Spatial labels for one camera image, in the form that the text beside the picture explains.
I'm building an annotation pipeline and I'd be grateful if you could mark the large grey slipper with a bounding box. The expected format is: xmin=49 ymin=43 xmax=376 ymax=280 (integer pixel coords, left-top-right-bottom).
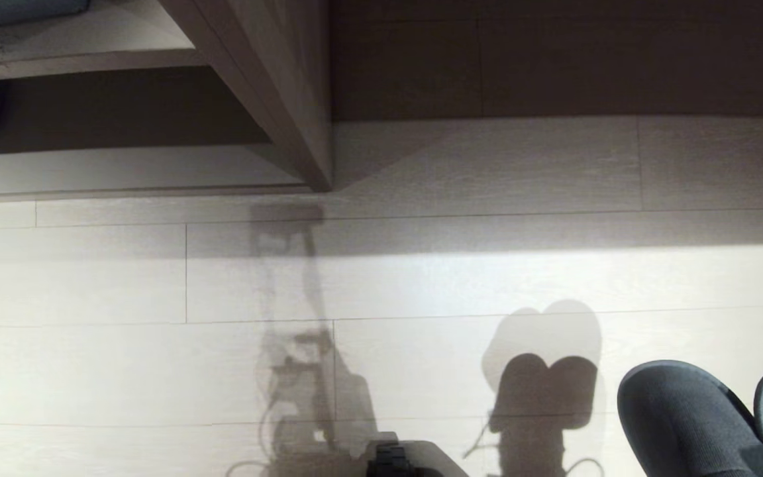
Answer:
xmin=617 ymin=360 xmax=763 ymax=477

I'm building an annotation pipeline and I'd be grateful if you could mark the wooden shoe shelf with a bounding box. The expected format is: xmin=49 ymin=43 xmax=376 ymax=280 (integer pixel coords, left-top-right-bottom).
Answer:
xmin=0 ymin=0 xmax=334 ymax=203

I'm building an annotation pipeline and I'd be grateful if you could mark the blue-grey soft item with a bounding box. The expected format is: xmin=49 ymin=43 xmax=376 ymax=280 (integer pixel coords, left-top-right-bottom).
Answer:
xmin=0 ymin=0 xmax=91 ymax=32

